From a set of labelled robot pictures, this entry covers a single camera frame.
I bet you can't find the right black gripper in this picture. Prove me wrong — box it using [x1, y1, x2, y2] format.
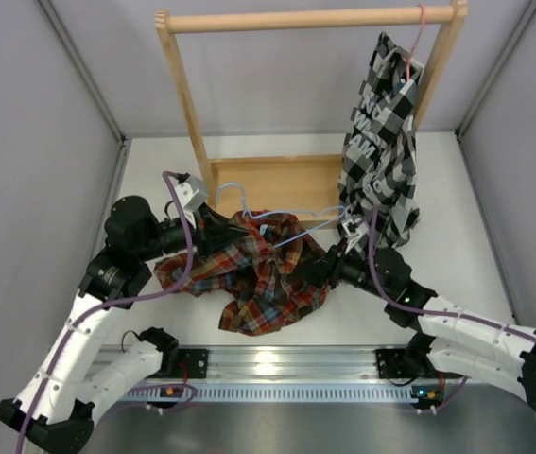
[294, 237, 392, 300]

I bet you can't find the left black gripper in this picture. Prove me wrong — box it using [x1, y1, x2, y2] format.
[135, 201, 248, 262]

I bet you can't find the red brown plaid shirt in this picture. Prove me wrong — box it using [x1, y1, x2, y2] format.
[180, 211, 329, 336]

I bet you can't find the light blue plastic hanger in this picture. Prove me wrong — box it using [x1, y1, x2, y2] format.
[215, 182, 347, 248]

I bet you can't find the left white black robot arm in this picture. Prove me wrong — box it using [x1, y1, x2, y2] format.
[0, 196, 248, 453]

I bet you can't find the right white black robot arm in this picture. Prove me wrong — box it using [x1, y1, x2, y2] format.
[294, 246, 536, 412]

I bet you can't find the black white checkered shirt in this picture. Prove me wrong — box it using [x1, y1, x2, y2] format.
[337, 32, 424, 247]

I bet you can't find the pink plastic hanger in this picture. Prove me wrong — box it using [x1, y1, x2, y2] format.
[405, 3, 426, 81]

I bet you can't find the wooden clothes rack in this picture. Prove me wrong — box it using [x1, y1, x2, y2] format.
[154, 1, 468, 214]

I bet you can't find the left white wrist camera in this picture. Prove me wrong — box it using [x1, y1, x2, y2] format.
[175, 173, 210, 212]

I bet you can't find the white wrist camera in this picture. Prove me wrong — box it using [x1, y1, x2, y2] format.
[339, 215, 370, 253]
[175, 173, 210, 212]

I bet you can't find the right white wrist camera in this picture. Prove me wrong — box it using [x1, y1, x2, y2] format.
[339, 215, 370, 253]

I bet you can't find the aluminium mounting rail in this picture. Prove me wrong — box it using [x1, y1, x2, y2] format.
[43, 344, 536, 403]

